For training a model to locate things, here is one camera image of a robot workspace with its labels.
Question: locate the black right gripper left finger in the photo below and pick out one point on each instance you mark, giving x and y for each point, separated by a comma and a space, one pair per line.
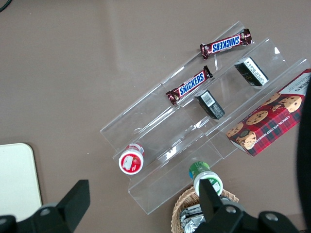
68, 208

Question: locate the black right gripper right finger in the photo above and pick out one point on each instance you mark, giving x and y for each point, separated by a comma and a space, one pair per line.
218, 216

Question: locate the light wicker basket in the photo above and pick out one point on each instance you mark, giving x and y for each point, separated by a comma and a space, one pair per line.
179, 206

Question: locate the cream plastic tray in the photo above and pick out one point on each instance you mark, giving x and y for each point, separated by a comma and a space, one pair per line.
17, 179

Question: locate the foil-wrapped pack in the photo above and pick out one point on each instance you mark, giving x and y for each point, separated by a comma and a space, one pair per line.
189, 223

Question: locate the green lidded cup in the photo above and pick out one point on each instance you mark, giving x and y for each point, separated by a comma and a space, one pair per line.
199, 170

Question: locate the red lidded yogurt cup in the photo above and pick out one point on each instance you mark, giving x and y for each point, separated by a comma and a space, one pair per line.
131, 162

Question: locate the clear acrylic step display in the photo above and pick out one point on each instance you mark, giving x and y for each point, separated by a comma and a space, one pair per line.
158, 136

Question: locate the red tartan cookie box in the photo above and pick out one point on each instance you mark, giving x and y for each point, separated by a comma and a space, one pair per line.
267, 121

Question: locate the small black carton box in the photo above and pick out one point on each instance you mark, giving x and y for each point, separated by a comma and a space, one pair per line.
251, 71
209, 103

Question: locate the Snickers chocolate bar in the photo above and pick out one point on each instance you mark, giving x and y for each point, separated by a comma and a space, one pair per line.
190, 85
226, 43

